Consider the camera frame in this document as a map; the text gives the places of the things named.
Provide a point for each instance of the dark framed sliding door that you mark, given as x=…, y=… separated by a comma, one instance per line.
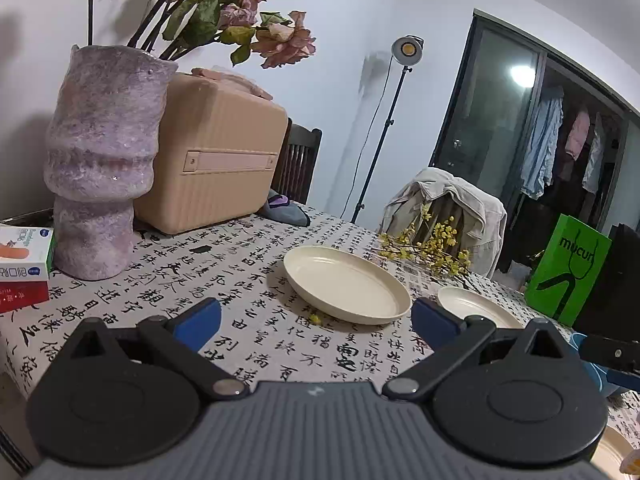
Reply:
x=480, y=110

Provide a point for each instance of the dark wooden chair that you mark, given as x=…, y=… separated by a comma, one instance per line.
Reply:
x=440, y=205
x=300, y=160

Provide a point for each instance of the purple felt vase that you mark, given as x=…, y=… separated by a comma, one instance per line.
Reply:
x=105, y=160

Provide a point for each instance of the green and white box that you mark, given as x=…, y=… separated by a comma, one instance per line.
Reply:
x=25, y=255

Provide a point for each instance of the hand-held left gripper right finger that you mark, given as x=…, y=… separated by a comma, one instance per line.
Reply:
x=435, y=322

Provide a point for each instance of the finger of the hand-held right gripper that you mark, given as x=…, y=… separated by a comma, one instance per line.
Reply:
x=610, y=355

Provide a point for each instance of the large blue bowl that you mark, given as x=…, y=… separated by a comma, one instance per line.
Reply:
x=600, y=384

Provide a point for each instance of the green paper bag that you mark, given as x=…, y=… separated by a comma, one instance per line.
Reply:
x=550, y=290

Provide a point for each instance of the cream plate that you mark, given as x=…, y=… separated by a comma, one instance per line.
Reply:
x=345, y=285
x=475, y=305
x=612, y=452

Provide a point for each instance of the peach hard-shell case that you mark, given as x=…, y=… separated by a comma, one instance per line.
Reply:
x=215, y=125

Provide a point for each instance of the grey purple cloth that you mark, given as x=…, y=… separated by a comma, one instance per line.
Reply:
x=290, y=215

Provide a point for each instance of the yellow flower branch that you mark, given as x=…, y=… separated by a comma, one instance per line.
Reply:
x=440, y=250

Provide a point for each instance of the red box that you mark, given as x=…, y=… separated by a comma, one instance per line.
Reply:
x=20, y=295

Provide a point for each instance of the dried pink roses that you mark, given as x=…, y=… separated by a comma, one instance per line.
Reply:
x=285, y=40

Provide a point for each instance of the light blue hanging shirt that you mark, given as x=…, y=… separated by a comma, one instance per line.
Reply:
x=542, y=150

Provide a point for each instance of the black paper bag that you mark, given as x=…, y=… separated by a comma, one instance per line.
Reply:
x=620, y=285

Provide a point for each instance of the white hanging shirt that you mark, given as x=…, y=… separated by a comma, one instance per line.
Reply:
x=595, y=160

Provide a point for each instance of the studio light on stand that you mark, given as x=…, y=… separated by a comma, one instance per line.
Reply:
x=407, y=50

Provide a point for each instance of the beige jacket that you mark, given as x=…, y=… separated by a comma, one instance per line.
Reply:
x=465, y=195

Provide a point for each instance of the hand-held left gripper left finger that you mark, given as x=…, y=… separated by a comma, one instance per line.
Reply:
x=200, y=320

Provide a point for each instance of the dark tray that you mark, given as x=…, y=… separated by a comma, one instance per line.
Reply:
x=30, y=217

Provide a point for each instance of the pink hanging garment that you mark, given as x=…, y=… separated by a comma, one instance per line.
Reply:
x=579, y=135

